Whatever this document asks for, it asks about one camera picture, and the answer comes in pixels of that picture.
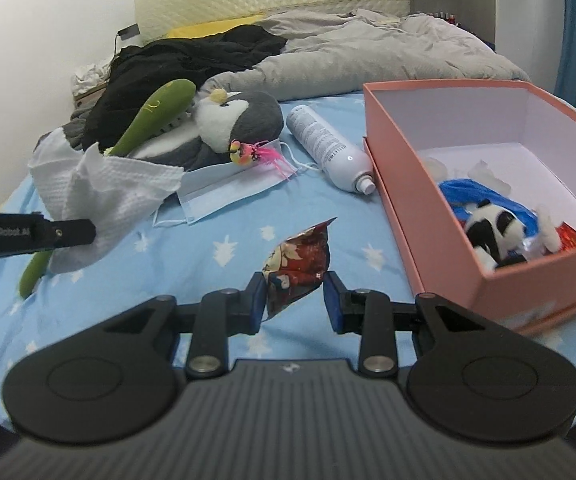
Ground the panda plush toy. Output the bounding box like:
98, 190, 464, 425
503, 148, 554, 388
463, 199, 531, 271

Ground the grey duvet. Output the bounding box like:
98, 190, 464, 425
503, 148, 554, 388
198, 9, 531, 103

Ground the blue plastic bag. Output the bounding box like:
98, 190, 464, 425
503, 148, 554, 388
439, 179, 539, 236

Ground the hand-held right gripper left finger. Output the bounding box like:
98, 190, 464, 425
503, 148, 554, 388
102, 271, 269, 381

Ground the red foil packet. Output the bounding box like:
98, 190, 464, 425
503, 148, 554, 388
555, 224, 576, 253

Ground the dark grey cloth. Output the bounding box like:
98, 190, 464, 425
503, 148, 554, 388
35, 117, 94, 153

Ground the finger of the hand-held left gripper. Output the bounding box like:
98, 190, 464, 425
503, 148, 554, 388
33, 217, 97, 252

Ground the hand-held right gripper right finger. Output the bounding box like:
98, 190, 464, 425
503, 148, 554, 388
322, 270, 494, 378

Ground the blue face mask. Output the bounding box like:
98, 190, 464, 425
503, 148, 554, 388
152, 137, 319, 228

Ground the yellow pillow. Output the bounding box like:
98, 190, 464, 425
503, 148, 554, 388
167, 15, 264, 40

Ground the grey penguin plush toy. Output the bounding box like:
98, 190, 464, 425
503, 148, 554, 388
133, 87, 285, 171

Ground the blue star bedsheet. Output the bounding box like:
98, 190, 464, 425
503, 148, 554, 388
0, 92, 576, 426

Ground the crumpled white paper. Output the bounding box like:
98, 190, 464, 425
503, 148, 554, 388
72, 62, 114, 88

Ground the green plush stick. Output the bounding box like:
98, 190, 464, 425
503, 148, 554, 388
18, 79, 198, 301

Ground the black clothing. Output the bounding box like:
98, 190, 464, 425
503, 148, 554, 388
82, 25, 289, 153

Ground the pink feather bird toy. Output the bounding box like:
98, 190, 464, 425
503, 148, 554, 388
228, 139, 300, 181

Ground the pink cardboard box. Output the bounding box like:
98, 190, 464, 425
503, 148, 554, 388
362, 80, 576, 336

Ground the white fluffy hair tie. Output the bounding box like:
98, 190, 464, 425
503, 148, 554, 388
535, 205, 564, 256

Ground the red patterned snack packet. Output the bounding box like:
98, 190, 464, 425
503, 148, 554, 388
260, 217, 339, 320

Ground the white spray can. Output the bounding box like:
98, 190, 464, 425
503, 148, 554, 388
286, 105, 376, 196

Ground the translucent soft block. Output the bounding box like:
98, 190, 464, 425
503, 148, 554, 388
422, 157, 450, 182
468, 160, 514, 195

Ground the white paper towel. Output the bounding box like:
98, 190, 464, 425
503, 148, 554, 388
28, 127, 185, 275

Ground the small brown cardboard box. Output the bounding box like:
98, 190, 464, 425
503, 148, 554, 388
72, 82, 109, 111

